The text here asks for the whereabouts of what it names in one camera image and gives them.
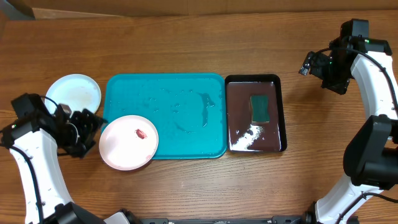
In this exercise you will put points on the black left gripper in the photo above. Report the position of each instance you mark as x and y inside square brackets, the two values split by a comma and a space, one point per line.
[91, 123]

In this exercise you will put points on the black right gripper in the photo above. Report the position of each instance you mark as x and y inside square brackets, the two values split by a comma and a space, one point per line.
[340, 88]

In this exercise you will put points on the light blue plate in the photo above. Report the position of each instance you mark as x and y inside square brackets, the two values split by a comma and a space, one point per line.
[78, 91]

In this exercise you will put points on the pink plate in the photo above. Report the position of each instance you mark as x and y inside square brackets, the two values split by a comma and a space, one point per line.
[128, 143]

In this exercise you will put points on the green scouring sponge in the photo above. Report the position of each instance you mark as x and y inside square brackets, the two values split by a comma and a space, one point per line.
[259, 107]

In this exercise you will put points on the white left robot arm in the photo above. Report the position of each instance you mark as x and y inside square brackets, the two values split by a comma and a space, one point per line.
[34, 140]

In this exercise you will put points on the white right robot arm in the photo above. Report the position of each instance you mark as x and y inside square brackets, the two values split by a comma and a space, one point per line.
[369, 166]

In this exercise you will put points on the black water tray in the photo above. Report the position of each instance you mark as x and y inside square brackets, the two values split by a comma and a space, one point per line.
[243, 134]

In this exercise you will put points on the teal plastic tray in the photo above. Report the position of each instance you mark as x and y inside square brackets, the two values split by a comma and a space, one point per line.
[188, 110]

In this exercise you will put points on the cardboard backdrop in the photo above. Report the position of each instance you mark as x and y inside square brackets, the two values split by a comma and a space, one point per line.
[31, 9]

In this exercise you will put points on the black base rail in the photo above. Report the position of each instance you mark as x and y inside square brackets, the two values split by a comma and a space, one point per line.
[274, 220]

